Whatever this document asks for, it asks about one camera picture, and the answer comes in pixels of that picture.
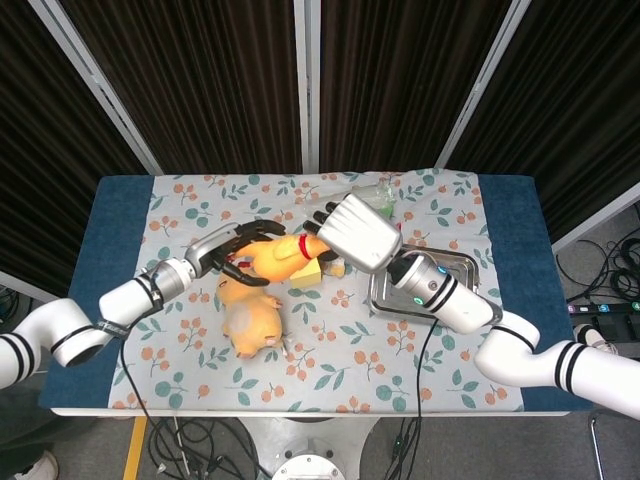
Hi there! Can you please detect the rubber chicken toy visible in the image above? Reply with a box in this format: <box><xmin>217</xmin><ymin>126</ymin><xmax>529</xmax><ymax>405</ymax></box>
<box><xmin>227</xmin><ymin>234</ymin><xmax>334</xmax><ymax>284</ymax></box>

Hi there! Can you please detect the yellow plush chick toy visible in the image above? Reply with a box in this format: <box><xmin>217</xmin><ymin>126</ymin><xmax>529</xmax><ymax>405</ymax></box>
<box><xmin>215</xmin><ymin>277</ymin><xmax>285</xmax><ymax>360</ymax></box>

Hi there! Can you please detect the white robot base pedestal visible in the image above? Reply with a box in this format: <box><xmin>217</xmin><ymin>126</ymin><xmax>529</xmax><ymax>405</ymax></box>
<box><xmin>234</xmin><ymin>417</ymin><xmax>381</xmax><ymax>480</ymax></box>

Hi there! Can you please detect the green block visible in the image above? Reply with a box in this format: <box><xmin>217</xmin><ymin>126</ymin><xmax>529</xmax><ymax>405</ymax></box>
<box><xmin>372</xmin><ymin>197</ymin><xmax>399</xmax><ymax>220</ymax></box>

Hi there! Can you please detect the blue table cover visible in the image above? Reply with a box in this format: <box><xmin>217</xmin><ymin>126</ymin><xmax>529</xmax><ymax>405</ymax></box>
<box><xmin>38</xmin><ymin>173</ymin><xmax>592</xmax><ymax>414</ymax></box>

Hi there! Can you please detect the yellow floor tape strip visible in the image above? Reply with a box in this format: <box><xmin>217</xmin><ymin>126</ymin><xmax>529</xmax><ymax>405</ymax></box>
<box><xmin>122</xmin><ymin>417</ymin><xmax>149</xmax><ymax>480</ymax></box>

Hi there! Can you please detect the black power strip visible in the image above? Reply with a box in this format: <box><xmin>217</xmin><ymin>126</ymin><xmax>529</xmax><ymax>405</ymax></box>
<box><xmin>567</xmin><ymin>299</ymin><xmax>640</xmax><ymax>317</ymax></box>

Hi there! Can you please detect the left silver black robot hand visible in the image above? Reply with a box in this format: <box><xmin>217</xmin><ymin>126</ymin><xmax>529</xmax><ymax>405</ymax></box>
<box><xmin>183</xmin><ymin>217</ymin><xmax>290</xmax><ymax>288</ymax></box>

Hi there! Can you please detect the grey partition frame post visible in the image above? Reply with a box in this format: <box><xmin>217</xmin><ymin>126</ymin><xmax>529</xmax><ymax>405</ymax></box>
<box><xmin>433</xmin><ymin>0</ymin><xmax>532</xmax><ymax>169</ymax></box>
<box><xmin>27</xmin><ymin>0</ymin><xmax>166</xmax><ymax>176</ymax></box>
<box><xmin>293</xmin><ymin>0</ymin><xmax>322</xmax><ymax>174</ymax></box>

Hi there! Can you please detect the dark brown curtain panel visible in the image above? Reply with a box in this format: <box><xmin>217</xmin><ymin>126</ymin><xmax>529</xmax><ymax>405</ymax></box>
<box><xmin>0</xmin><ymin>0</ymin><xmax>151</xmax><ymax>301</ymax></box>
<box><xmin>59</xmin><ymin>0</ymin><xmax>304</xmax><ymax>176</ymax></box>
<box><xmin>319</xmin><ymin>0</ymin><xmax>511</xmax><ymax>171</ymax></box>
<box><xmin>449</xmin><ymin>0</ymin><xmax>640</xmax><ymax>241</ymax></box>

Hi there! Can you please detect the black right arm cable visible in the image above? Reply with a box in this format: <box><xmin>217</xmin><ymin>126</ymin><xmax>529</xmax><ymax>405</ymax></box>
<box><xmin>413</xmin><ymin>319</ymin><xmax>444</xmax><ymax>417</ymax></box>

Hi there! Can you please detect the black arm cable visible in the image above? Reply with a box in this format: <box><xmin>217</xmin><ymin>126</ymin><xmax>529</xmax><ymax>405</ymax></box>
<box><xmin>413</xmin><ymin>319</ymin><xmax>444</xmax><ymax>417</ymax></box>
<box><xmin>118</xmin><ymin>327</ymin><xmax>156</xmax><ymax>421</ymax></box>

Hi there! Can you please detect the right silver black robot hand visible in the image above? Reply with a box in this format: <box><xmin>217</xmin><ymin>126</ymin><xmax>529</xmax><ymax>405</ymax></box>
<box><xmin>302</xmin><ymin>192</ymin><xmax>404</xmax><ymax>275</ymax></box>

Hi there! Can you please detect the yellow foam cube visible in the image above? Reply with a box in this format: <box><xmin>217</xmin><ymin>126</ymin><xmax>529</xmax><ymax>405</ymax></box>
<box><xmin>289</xmin><ymin>257</ymin><xmax>324</xmax><ymax>289</ymax></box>

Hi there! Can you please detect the black floor cable bundle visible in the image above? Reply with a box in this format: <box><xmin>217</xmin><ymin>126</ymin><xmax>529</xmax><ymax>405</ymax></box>
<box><xmin>557</xmin><ymin>237</ymin><xmax>640</xmax><ymax>306</ymax></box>
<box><xmin>147</xmin><ymin>417</ymin><xmax>271</xmax><ymax>480</ymax></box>

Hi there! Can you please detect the stainless steel tray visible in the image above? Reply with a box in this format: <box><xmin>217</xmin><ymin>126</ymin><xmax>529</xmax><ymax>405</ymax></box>
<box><xmin>367</xmin><ymin>244</ymin><xmax>482</xmax><ymax>321</ymax></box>

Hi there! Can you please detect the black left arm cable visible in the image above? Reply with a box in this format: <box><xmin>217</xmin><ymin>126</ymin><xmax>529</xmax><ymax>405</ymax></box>
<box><xmin>118</xmin><ymin>327</ymin><xmax>156</xmax><ymax>421</ymax></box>

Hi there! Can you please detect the floral patterned tablecloth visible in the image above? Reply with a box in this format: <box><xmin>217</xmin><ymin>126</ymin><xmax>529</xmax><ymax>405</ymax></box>
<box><xmin>107</xmin><ymin>168</ymin><xmax>526</xmax><ymax>415</ymax></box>

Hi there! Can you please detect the white black sneaker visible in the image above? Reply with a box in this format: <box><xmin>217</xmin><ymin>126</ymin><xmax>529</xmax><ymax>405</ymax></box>
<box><xmin>573</xmin><ymin>323</ymin><xmax>620</xmax><ymax>355</ymax></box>

